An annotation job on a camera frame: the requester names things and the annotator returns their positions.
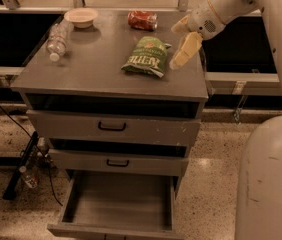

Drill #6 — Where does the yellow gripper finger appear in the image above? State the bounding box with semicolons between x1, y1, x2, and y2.
171;15;189;34
169;32;203;70

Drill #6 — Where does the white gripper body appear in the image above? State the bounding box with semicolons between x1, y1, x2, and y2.
187;6;224;40

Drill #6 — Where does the green jalapeno chip bag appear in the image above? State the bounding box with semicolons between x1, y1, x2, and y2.
121;36;171;78

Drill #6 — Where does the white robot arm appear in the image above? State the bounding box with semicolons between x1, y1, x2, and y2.
170;0;282;240

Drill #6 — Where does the grey drawer cabinet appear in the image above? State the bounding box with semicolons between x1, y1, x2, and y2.
10;9;209;198

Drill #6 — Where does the grey top drawer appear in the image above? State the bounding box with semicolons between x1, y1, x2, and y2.
27;110;200;146

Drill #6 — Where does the grey middle drawer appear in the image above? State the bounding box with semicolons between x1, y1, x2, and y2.
49;149;188;177

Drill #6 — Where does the grey open bottom drawer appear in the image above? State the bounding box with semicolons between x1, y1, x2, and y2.
47;171;183;240

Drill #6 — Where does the red crushed soda can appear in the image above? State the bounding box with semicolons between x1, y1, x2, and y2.
127;11;158;31

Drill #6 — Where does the beige paper bowl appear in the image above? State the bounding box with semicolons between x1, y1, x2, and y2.
64;8;98;29

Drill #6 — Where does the clear plastic water bottle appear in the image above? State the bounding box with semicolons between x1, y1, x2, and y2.
46;20;70;62

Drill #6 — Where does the plastic bottle on floor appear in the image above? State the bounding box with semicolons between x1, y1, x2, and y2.
19;166;39;189

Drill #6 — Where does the black leaning bar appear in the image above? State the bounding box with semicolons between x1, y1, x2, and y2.
3;132;38;200

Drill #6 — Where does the metal railing frame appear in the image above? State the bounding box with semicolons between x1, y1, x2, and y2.
0;0;282;98

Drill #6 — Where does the black floor cable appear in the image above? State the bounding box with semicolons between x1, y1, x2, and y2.
0;97;64;207

